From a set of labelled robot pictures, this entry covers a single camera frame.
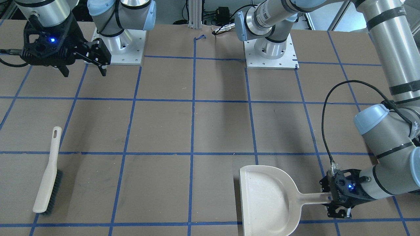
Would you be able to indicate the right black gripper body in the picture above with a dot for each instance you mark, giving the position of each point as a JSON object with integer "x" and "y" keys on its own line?
{"x": 74, "y": 38}

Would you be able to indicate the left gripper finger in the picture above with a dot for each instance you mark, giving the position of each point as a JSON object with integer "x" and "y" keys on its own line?
{"x": 337, "y": 211}
{"x": 325, "y": 184}

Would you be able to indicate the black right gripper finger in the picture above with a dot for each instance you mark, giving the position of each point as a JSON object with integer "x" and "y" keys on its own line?
{"x": 64, "y": 70}
{"x": 95, "y": 52}

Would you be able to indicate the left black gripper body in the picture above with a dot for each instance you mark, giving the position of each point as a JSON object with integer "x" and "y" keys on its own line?
{"x": 338, "y": 210}

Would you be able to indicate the beige plastic dustpan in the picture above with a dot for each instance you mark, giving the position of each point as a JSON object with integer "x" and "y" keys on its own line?
{"x": 271, "y": 202}

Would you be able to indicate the white hand brush black bristles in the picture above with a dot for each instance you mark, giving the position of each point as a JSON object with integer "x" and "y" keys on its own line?
{"x": 51, "y": 180}

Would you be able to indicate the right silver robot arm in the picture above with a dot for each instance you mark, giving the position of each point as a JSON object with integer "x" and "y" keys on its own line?
{"x": 99, "y": 32}

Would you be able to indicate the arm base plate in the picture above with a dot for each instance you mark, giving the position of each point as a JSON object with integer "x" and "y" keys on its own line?
{"x": 263, "y": 54}
{"x": 127, "y": 48}

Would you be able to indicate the aluminium frame post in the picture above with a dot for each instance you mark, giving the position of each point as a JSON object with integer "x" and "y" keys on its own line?
{"x": 195, "y": 14}

